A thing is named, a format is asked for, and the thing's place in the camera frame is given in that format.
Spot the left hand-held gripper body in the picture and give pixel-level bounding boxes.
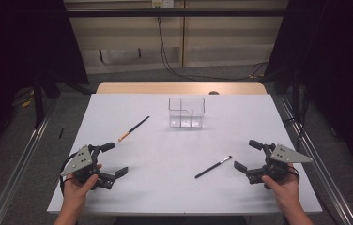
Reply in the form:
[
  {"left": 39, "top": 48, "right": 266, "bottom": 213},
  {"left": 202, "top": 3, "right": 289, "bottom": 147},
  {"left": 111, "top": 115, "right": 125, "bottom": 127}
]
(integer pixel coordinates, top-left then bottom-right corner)
[{"left": 59, "top": 143, "right": 103, "bottom": 190}]

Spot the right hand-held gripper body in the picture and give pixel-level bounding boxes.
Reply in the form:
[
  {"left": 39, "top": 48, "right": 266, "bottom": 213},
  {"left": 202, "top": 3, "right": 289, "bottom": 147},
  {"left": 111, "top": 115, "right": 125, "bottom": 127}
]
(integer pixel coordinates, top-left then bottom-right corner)
[{"left": 261, "top": 142, "right": 314, "bottom": 190}]

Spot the makeup brush with gold ferrule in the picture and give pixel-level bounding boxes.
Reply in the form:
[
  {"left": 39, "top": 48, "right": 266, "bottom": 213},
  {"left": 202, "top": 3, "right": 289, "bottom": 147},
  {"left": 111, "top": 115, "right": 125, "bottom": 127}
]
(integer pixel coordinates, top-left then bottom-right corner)
[{"left": 117, "top": 115, "right": 151, "bottom": 143}]

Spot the clear plastic organizer box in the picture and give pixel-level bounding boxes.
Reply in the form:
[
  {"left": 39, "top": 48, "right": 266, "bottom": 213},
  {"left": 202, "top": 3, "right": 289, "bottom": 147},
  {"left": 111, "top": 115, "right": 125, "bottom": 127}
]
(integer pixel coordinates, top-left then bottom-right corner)
[{"left": 168, "top": 97, "right": 206, "bottom": 129}]

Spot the person's left hand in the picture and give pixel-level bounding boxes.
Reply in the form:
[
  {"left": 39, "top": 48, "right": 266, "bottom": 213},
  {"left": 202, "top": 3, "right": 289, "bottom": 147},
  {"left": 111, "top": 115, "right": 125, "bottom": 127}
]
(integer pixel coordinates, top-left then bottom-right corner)
[{"left": 62, "top": 173, "right": 100, "bottom": 206}]

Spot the person's right hand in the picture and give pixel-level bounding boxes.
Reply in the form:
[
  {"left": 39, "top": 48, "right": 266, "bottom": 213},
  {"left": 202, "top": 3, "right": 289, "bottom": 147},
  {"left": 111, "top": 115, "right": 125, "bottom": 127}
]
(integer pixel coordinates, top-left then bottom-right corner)
[{"left": 261, "top": 174, "right": 302, "bottom": 214}]

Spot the black metal stand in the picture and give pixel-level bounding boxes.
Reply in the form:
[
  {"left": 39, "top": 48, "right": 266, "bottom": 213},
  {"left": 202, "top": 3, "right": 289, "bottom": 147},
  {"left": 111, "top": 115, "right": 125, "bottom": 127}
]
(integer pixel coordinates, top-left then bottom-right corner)
[
  {"left": 33, "top": 74, "right": 46, "bottom": 129},
  {"left": 291, "top": 67, "right": 301, "bottom": 121}
]

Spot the yellow object on floor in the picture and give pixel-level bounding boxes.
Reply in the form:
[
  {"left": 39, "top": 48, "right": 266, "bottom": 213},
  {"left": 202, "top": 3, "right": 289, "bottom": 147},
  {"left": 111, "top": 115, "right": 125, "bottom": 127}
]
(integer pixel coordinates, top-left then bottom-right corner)
[{"left": 21, "top": 97, "right": 37, "bottom": 109}]

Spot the light wooden table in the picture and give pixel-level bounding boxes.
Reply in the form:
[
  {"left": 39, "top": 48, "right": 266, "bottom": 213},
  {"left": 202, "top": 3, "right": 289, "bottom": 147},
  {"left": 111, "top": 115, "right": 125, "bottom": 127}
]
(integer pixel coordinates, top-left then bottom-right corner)
[{"left": 95, "top": 82, "right": 269, "bottom": 96}]

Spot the dark curtain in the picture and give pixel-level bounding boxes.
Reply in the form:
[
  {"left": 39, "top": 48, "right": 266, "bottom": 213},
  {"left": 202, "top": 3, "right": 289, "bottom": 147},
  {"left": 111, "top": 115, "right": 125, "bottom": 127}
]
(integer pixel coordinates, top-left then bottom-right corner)
[
  {"left": 263, "top": 0, "right": 353, "bottom": 179},
  {"left": 0, "top": 0, "right": 89, "bottom": 170}
]

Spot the black horizontal metal bar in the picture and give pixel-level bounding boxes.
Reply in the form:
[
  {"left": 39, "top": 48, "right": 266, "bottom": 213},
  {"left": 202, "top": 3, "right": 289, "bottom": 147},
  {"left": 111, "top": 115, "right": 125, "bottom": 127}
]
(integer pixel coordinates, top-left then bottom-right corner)
[{"left": 66, "top": 8, "right": 288, "bottom": 18}]

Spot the right hand-held gripper black cable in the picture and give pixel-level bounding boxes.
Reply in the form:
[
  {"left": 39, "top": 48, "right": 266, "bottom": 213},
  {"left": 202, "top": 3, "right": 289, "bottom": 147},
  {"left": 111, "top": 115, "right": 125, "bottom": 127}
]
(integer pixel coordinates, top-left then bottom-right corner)
[{"left": 288, "top": 164, "right": 301, "bottom": 184}]

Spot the aluminium floor rail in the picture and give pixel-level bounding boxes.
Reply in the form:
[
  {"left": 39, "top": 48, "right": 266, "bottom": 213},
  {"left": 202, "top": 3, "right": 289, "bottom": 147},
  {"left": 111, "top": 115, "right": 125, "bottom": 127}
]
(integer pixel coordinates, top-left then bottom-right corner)
[
  {"left": 277, "top": 95, "right": 353, "bottom": 225},
  {"left": 0, "top": 102, "right": 56, "bottom": 225}
]

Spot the black hanging power cable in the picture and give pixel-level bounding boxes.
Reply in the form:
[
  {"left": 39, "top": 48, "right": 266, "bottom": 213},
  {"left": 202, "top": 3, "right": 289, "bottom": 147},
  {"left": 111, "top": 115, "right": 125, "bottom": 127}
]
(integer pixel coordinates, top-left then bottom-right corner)
[{"left": 157, "top": 7, "right": 269, "bottom": 83}]

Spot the white wall socket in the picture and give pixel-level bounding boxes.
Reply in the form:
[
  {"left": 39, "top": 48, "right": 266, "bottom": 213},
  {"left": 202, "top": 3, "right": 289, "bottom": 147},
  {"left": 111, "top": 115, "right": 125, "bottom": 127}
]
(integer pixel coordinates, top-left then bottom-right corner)
[{"left": 151, "top": 0, "right": 175, "bottom": 9}]

